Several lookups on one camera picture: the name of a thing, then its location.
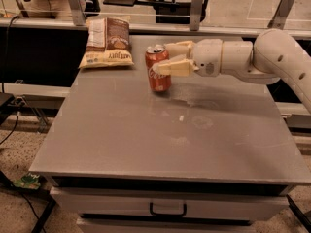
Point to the grey cabinet with drawers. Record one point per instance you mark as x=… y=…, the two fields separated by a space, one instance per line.
x=218 y=145

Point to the black drawer handle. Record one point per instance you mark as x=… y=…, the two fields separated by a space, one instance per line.
x=166 y=211

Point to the right metal bracket post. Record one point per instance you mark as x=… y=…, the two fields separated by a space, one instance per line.
x=279 y=18

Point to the red coke can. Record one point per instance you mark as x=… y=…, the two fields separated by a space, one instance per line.
x=153 y=55

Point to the middle metal bracket post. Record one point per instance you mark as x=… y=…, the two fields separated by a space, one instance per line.
x=195 y=14

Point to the green packet on floor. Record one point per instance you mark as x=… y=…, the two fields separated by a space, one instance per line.
x=28 y=181

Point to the metal bracket post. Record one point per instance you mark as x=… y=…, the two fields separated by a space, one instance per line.
x=78 y=16
x=195 y=14
x=279 y=18

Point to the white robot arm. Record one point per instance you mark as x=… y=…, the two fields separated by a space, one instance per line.
x=273 y=56

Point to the brown and yellow chip bag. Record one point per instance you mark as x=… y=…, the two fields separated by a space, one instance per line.
x=108 y=43

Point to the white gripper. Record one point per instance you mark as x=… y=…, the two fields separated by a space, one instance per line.
x=207 y=56

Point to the left metal bracket post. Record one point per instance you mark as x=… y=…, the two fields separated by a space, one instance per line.
x=78 y=16

